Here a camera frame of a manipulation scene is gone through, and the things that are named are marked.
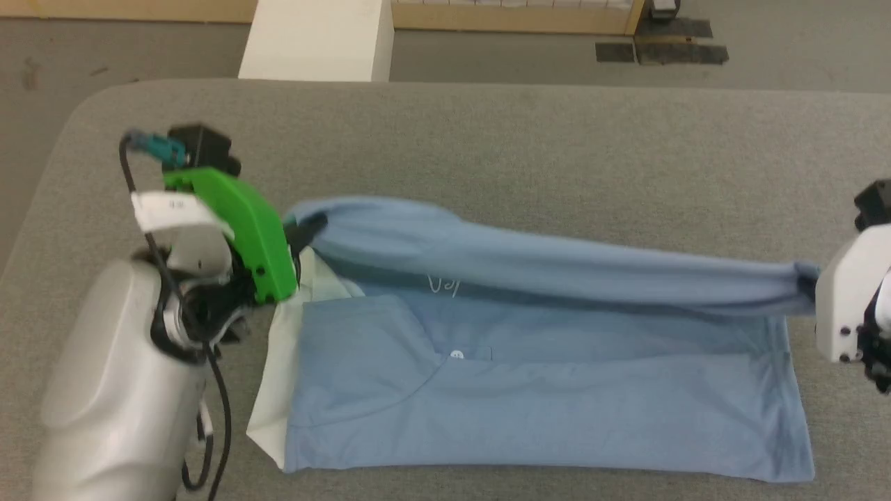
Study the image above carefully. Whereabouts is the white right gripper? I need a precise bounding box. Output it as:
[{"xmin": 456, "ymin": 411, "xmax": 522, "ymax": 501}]
[{"xmin": 814, "ymin": 223, "xmax": 891, "ymax": 365}]

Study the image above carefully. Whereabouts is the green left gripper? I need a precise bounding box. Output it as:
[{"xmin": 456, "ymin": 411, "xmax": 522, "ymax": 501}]
[{"xmin": 161, "ymin": 167, "xmax": 329, "ymax": 305}]

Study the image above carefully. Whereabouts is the light blue polo shirt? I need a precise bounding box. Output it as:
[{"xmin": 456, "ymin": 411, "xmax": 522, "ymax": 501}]
[{"xmin": 246, "ymin": 196, "xmax": 823, "ymax": 484}]

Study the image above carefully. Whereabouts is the white paper label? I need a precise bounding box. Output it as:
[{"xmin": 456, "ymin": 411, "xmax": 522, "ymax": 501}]
[{"xmin": 130, "ymin": 190, "xmax": 235, "ymax": 239}]

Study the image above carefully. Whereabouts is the white box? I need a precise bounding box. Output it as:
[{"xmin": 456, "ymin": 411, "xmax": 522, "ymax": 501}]
[{"xmin": 237, "ymin": 0, "xmax": 395, "ymax": 83}]

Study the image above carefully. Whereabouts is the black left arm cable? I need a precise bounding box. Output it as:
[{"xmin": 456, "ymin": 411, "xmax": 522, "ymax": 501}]
[{"xmin": 117, "ymin": 134, "xmax": 232, "ymax": 492}]

